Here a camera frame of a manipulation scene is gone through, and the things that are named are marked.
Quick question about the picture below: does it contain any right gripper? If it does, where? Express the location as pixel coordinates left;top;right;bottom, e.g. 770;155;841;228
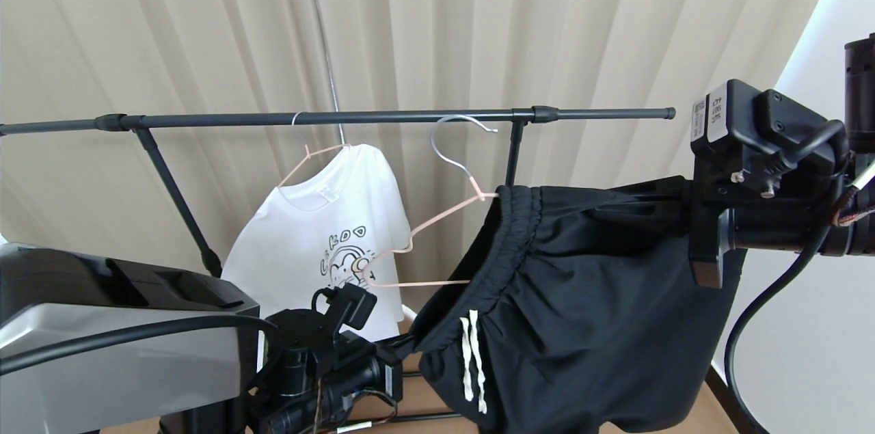
687;198;738;289

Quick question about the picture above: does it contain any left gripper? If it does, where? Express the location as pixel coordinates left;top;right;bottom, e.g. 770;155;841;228
369;345;405;402

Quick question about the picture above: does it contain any black garment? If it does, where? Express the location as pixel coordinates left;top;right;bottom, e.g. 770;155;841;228
409;185;747;434

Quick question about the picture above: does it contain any white printed t-shirt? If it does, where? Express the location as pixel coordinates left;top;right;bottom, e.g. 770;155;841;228
220;144;413;342

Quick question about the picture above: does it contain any pink clothes hanger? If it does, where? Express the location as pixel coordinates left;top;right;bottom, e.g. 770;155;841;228
361;114;503;288
276;111;353;190

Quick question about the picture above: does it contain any black clothes rack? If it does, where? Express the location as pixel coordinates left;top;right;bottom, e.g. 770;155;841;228
0;106;676;424

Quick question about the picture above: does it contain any beige curtain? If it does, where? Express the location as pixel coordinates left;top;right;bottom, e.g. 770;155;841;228
0;0;848;325

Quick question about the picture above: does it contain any black cable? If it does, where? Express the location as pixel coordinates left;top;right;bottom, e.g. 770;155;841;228
0;314;282;377
723;118;852;434

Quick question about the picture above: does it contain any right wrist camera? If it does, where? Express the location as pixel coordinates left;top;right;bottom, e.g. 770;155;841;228
689;79;852;201

